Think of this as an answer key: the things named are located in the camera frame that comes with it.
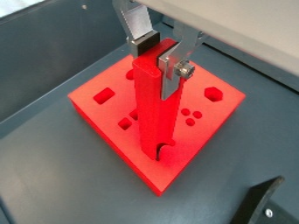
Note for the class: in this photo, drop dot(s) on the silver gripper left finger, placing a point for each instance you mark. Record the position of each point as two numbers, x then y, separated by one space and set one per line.
134 17

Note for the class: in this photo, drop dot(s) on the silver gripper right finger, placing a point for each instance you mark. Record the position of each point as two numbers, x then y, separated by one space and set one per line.
172 61

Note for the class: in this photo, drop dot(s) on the red arch peg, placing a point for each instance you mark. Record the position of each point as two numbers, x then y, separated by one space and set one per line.
156 114

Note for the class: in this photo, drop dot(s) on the red shape-sorting board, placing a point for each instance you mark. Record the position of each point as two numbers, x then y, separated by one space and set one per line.
104 102

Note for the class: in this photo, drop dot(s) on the black angled holder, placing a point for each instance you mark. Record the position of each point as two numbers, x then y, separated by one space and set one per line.
258 209

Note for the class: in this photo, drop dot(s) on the grey enclosure wall panel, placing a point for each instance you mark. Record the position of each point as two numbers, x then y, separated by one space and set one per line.
48 43

